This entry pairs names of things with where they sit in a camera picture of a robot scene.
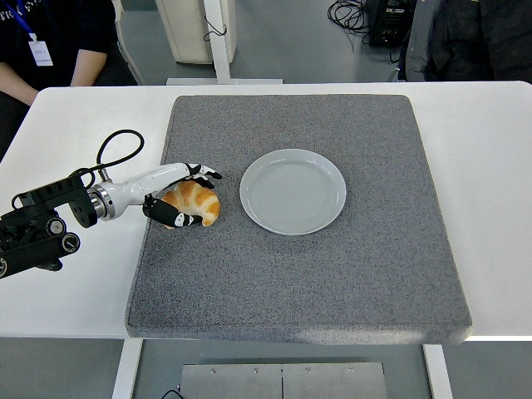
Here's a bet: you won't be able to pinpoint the beige cabinet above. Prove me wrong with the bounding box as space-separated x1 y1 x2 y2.
155 0 237 66

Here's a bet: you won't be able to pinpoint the white table post with base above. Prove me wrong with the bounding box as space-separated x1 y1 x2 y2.
165 0 285 86

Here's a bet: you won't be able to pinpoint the round grey plate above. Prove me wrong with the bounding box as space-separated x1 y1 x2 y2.
239 148 348 237

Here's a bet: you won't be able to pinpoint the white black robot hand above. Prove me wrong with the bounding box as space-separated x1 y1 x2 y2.
108 161 224 230

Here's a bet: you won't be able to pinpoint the grey metal plate with screws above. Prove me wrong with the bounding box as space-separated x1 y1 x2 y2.
179 362 390 399

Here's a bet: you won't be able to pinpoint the golden croissant bread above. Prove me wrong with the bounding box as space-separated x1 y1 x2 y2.
160 181 221 229

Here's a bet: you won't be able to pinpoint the black equipment box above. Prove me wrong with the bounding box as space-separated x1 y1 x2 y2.
367 0 418 48

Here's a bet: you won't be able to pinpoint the white badge on blue lanyard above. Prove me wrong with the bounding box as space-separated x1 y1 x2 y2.
11 0 55 67

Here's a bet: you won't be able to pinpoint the person in dark jacket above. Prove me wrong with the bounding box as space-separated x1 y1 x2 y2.
397 0 532 83

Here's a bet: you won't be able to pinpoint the grey felt mat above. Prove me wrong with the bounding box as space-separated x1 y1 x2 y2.
124 94 474 347

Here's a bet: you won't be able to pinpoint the black floor cables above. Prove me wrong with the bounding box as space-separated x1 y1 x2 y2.
326 0 406 63

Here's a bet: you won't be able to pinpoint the seated person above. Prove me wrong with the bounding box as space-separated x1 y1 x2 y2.
0 0 138 163

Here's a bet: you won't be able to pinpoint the white table leg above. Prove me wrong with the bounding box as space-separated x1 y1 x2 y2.
422 343 454 399
111 338 145 399

